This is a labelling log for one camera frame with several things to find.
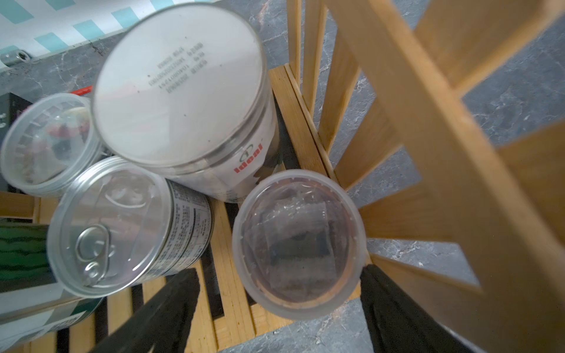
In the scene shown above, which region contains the black network switch box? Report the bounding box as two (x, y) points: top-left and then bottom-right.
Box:
(0, 93), (32, 142)

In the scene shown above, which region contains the red-label clear plastic cup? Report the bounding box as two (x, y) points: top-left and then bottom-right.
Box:
(232, 169), (367, 321)

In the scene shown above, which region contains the small silver pull-tab can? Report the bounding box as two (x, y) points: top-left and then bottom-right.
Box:
(46, 157), (213, 298)

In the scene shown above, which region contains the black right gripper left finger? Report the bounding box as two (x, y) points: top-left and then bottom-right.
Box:
(92, 269), (200, 352)

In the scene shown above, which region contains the white-label jar with lid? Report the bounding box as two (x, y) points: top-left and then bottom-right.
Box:
(91, 3), (278, 203)

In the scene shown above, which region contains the rear clear plastic cup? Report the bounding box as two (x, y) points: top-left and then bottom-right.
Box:
(1, 94), (108, 198)

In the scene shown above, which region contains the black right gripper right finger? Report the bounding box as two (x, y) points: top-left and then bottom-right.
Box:
(360, 265), (471, 352)

